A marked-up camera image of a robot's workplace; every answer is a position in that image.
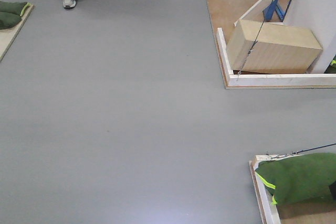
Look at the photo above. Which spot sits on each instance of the white wall panel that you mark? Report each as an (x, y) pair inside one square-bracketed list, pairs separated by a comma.
[(319, 16)]

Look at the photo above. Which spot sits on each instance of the light wooden block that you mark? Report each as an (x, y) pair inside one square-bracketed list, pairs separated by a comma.
[(271, 48)]

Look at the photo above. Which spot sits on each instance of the wooden base board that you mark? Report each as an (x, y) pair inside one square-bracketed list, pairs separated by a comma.
[(8, 35)]

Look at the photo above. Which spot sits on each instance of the white frame lower right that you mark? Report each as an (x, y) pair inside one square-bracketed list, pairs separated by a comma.
[(268, 211)]

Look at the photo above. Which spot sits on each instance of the green sandbag lower right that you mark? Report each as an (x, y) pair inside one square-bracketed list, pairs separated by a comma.
[(299, 178)]

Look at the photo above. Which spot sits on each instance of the white base frame rail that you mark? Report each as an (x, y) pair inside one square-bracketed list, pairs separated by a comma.
[(268, 81)]

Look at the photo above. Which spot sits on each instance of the plywood door platform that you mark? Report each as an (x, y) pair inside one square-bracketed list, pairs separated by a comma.
[(231, 1)]

